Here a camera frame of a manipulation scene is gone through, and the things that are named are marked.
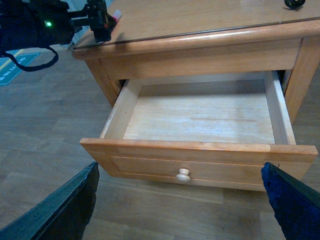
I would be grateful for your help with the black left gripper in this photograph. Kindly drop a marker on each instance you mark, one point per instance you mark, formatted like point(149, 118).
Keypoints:
point(95, 15)

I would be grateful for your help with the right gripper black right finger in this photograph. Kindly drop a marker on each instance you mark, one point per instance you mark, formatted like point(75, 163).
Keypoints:
point(296, 206)

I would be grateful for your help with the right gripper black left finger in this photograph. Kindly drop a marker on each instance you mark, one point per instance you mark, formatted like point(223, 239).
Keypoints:
point(63, 215)

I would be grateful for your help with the pink marker with white caps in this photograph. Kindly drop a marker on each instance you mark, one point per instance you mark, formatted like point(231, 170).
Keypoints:
point(117, 15)

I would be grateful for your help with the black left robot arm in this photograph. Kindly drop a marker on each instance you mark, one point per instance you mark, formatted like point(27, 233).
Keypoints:
point(28, 24)

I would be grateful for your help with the top drawer wooden knob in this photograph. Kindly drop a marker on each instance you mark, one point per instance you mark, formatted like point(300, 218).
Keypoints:
point(183, 175)

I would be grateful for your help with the wooden nightstand cabinet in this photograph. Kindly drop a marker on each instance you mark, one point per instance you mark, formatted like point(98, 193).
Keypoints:
point(160, 38)

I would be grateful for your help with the dark floor sign sticker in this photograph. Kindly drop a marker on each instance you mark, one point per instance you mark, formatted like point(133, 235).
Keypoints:
point(9, 70)

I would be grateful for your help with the small black object on cabinet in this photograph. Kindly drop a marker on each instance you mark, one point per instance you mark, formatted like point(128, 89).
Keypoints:
point(294, 4)

